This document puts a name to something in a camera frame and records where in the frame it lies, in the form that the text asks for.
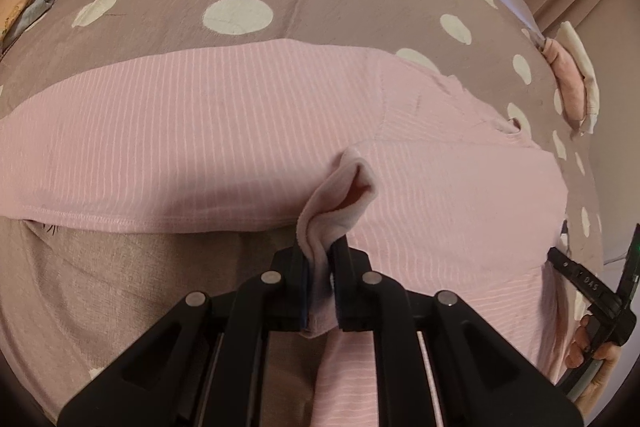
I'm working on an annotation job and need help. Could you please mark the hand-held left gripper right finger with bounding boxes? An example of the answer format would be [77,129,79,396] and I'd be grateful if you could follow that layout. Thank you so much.
[332,239,584,427]

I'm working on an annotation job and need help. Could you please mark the plain brown bed sheet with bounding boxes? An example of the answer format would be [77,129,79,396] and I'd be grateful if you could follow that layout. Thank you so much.
[0,216,321,427]

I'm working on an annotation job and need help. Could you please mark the pink striped shirt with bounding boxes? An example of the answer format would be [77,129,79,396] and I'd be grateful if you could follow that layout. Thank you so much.
[0,38,568,427]

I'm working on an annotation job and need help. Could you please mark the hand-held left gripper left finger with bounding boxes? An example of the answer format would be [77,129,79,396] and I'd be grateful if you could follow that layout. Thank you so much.
[57,247,309,427]

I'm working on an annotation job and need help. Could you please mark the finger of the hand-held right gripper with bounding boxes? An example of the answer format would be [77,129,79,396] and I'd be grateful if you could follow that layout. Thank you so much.
[547,247,608,308]

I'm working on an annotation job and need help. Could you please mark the folded pink and cream cloths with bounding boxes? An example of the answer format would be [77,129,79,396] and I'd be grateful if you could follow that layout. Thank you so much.
[556,21,601,135]

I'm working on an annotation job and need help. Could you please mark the folded pink cloth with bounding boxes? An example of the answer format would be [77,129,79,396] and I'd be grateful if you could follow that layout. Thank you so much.
[542,38,587,120]

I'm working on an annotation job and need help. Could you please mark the person's right hand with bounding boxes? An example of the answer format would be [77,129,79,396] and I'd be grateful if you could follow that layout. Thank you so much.
[565,314,623,410]

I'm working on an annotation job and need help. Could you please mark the orange cloth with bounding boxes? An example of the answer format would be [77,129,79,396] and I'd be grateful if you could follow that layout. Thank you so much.
[0,0,37,44]

